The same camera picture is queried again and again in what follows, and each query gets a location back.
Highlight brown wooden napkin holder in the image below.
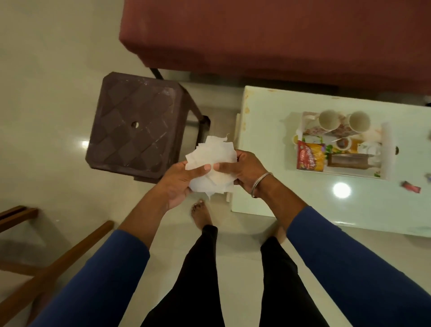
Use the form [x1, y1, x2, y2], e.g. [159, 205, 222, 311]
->
[325, 153, 375, 170]

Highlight floral mug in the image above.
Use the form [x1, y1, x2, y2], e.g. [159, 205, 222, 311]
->
[338, 110, 372, 135]
[302, 109, 343, 134]

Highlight person's right leg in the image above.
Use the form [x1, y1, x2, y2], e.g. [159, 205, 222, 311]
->
[259, 226, 330, 327]

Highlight brown wooden chair rail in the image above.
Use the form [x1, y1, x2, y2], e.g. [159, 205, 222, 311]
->
[0, 205, 39, 234]

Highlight white paper napkins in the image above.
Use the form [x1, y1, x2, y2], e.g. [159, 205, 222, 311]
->
[185, 134, 238, 199]

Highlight person's right hand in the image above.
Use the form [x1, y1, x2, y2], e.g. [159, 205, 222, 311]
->
[213, 150, 271, 195]

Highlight white leaf print tray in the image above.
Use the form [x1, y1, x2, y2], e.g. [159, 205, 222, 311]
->
[291, 111, 400, 181]

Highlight red yellow snack packet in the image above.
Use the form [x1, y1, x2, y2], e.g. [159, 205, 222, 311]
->
[296, 140, 327, 172]

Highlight person's left forearm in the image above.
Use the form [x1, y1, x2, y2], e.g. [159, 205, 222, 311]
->
[29, 184, 171, 327]

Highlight person's right forearm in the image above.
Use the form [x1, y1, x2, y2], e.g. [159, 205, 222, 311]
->
[258, 175, 431, 327]

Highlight red sofa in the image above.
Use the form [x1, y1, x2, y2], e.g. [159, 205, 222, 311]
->
[118, 0, 431, 96]

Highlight person's leg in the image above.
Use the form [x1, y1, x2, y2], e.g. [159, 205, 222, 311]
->
[259, 226, 330, 327]
[141, 200, 225, 327]

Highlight dark brown stool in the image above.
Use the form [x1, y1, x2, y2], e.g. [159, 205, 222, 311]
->
[84, 71, 211, 185]

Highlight silver bangle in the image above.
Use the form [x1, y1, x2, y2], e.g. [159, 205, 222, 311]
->
[250, 172, 274, 199]

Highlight person's left hand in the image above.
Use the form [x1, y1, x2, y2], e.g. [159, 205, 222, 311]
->
[157, 161, 212, 211]

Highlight person's left leg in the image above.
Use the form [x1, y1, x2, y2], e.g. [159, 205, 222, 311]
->
[141, 200, 225, 327]

